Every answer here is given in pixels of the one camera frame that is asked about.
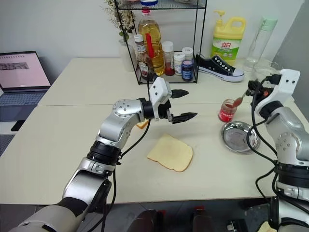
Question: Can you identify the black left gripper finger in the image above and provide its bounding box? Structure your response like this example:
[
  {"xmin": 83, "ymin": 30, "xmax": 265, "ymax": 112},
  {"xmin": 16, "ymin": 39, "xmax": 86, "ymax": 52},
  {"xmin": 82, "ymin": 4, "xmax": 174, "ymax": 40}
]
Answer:
[
  {"xmin": 170, "ymin": 112, "xmax": 198, "ymax": 125},
  {"xmin": 171, "ymin": 89, "xmax": 190, "ymax": 99}
]

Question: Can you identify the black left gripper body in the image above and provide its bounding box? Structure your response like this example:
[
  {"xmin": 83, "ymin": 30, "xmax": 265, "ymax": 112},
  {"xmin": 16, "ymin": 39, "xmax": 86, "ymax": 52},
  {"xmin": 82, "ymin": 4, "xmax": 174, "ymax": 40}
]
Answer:
[{"xmin": 158, "ymin": 100, "xmax": 174, "ymax": 122}]

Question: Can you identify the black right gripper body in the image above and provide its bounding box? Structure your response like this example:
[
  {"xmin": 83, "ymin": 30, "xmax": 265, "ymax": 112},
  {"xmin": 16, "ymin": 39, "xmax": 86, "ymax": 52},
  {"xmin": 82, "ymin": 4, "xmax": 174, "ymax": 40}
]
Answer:
[{"xmin": 255, "ymin": 81, "xmax": 275, "ymax": 100}]

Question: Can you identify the spoon with red jam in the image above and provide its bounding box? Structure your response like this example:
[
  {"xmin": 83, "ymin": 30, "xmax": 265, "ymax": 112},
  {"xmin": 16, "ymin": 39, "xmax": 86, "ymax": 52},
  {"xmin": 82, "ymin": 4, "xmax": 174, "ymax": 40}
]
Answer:
[{"xmin": 232, "ymin": 92, "xmax": 249, "ymax": 107}]

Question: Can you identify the small bread piece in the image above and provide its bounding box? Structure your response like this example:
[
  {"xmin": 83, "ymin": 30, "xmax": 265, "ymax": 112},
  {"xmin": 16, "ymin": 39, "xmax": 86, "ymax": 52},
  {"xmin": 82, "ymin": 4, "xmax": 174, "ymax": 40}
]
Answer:
[{"xmin": 135, "ymin": 119, "xmax": 150, "ymax": 130}]

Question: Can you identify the red jam jar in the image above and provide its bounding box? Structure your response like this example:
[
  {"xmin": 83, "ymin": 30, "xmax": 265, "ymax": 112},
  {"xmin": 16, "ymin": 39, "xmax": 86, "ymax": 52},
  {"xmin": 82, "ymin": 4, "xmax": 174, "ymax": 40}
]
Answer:
[{"xmin": 218, "ymin": 98, "xmax": 238, "ymax": 123}]

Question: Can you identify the whole toast bread slice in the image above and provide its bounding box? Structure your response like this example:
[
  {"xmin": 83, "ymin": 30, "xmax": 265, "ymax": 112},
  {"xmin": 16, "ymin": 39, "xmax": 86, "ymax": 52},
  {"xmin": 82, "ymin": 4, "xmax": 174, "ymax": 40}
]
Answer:
[{"xmin": 146, "ymin": 133, "xmax": 194, "ymax": 173}]

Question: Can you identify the dark blue jar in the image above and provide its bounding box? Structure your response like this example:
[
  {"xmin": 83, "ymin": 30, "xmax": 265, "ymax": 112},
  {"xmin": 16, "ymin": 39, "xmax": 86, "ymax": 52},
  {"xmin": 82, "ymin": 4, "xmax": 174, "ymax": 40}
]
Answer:
[{"xmin": 181, "ymin": 59, "xmax": 195, "ymax": 82}]

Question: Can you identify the clear plastic wrap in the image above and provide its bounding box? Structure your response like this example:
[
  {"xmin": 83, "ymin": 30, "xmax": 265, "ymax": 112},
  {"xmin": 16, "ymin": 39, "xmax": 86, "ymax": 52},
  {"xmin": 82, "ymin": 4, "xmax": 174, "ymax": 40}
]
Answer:
[{"xmin": 254, "ymin": 58, "xmax": 283, "ymax": 77}]

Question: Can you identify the small white jar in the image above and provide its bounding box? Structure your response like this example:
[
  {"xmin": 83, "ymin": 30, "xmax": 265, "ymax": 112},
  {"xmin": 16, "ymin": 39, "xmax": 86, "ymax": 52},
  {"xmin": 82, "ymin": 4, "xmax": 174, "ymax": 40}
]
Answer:
[{"xmin": 173, "ymin": 51, "xmax": 186, "ymax": 76}]

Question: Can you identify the red sauce jar white cap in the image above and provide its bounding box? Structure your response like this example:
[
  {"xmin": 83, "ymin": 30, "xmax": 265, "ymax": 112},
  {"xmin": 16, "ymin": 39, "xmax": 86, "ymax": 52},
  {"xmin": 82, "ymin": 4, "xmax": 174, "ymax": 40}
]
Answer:
[{"xmin": 162, "ymin": 41, "xmax": 175, "ymax": 76}]

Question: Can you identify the clear bottle with green cap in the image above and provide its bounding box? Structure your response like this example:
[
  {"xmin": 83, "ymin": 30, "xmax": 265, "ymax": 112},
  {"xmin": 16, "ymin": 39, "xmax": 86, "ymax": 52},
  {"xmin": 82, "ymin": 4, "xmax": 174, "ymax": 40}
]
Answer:
[{"xmin": 243, "ymin": 16, "xmax": 279, "ymax": 73}]

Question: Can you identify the black and white sneaker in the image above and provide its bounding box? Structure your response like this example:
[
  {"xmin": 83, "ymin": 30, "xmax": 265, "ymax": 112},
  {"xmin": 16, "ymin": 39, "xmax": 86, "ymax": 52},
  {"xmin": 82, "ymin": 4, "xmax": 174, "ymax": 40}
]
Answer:
[{"xmin": 194, "ymin": 53, "xmax": 246, "ymax": 83}]

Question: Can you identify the clear jar with white lid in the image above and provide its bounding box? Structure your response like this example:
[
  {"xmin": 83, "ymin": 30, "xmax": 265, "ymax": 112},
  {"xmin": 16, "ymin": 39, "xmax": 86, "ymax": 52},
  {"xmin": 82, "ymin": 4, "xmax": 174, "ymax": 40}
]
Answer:
[{"xmin": 181, "ymin": 46, "xmax": 195, "ymax": 64}]

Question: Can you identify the round metal dish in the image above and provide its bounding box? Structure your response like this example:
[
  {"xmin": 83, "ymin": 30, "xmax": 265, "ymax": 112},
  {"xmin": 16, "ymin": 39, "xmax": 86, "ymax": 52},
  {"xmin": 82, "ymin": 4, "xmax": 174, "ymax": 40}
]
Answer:
[{"xmin": 221, "ymin": 120, "xmax": 262, "ymax": 155}]

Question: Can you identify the yellow dish soap bottle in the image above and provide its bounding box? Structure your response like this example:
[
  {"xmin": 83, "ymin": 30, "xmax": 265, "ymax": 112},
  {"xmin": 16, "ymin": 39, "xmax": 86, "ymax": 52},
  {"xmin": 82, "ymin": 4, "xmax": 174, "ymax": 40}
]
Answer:
[{"xmin": 211, "ymin": 9, "xmax": 247, "ymax": 67}]

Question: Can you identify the yellow cooking oil bottle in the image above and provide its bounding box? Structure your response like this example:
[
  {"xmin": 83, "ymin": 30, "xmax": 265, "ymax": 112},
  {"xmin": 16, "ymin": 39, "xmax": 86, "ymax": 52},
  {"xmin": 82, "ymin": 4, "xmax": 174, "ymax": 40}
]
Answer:
[{"xmin": 138, "ymin": 7, "xmax": 166, "ymax": 76}]

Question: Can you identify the white flower vase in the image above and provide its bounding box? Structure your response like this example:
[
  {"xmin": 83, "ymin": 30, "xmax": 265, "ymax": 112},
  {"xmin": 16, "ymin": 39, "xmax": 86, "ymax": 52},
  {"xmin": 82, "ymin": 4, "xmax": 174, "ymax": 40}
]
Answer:
[{"xmin": 118, "ymin": 40, "xmax": 138, "ymax": 73}]

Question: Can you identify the white dried flower bunch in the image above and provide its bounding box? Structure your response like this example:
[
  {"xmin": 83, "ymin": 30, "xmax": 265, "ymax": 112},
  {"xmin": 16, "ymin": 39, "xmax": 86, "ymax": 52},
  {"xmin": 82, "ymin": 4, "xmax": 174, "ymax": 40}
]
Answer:
[{"xmin": 103, "ymin": 0, "xmax": 136, "ymax": 44}]

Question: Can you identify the pale yellow sponge piece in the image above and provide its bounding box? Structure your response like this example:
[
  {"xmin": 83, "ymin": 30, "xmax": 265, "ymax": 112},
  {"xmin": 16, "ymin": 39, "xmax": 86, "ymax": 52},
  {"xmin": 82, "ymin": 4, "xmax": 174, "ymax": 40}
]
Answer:
[{"xmin": 256, "ymin": 221, "xmax": 278, "ymax": 232}]

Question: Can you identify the open grey laptop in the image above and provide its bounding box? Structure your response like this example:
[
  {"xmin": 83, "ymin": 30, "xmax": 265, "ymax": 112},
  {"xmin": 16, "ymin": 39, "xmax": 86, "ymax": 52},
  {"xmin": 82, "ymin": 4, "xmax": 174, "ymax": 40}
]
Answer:
[{"xmin": 0, "ymin": 50, "xmax": 52, "ymax": 122}]

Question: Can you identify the black flat device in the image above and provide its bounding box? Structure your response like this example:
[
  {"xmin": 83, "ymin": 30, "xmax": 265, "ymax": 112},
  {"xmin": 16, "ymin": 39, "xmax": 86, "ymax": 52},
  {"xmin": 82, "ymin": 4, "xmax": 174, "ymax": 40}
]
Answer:
[{"xmin": 10, "ymin": 119, "xmax": 26, "ymax": 132}]

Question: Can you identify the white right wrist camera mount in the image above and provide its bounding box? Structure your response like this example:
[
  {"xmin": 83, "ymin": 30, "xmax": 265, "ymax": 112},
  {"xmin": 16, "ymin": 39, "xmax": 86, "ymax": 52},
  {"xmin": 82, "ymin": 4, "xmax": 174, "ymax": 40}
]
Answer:
[{"xmin": 255, "ymin": 69, "xmax": 301, "ymax": 115}]

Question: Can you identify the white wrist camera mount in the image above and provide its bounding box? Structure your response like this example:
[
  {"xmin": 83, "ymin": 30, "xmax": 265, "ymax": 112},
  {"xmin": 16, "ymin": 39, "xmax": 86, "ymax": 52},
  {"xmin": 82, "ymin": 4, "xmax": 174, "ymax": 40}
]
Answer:
[
  {"xmin": 148, "ymin": 77, "xmax": 173, "ymax": 121},
  {"xmin": 255, "ymin": 69, "xmax": 301, "ymax": 115}
]

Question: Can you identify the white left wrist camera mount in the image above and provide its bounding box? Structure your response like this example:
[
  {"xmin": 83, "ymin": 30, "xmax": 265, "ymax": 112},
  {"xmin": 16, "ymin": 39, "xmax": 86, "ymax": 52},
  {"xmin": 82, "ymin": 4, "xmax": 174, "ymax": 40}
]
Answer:
[{"xmin": 148, "ymin": 77, "xmax": 173, "ymax": 121}]

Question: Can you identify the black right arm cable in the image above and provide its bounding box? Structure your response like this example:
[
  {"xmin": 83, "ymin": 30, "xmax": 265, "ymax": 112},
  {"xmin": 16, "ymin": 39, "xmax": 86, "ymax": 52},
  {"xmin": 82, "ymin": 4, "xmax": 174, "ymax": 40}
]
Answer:
[{"xmin": 246, "ymin": 75, "xmax": 282, "ymax": 201}]

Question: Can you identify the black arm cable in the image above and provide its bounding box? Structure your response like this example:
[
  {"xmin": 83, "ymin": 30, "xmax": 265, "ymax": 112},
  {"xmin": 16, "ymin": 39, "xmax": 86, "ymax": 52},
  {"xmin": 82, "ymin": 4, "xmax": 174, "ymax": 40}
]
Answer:
[
  {"xmin": 102, "ymin": 72, "xmax": 157, "ymax": 232},
  {"xmin": 246, "ymin": 75, "xmax": 282, "ymax": 201}
]

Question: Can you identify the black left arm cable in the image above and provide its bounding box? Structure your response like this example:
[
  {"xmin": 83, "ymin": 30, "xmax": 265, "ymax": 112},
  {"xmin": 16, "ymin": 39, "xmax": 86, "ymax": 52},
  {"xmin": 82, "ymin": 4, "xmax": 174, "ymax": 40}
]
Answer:
[{"xmin": 102, "ymin": 72, "xmax": 157, "ymax": 232}]

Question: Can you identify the black wire rack shelf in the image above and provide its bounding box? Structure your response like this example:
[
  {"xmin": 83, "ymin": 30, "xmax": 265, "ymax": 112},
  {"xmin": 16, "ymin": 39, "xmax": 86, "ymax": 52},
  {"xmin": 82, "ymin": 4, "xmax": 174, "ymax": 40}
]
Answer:
[{"xmin": 114, "ymin": 0, "xmax": 208, "ymax": 86}]

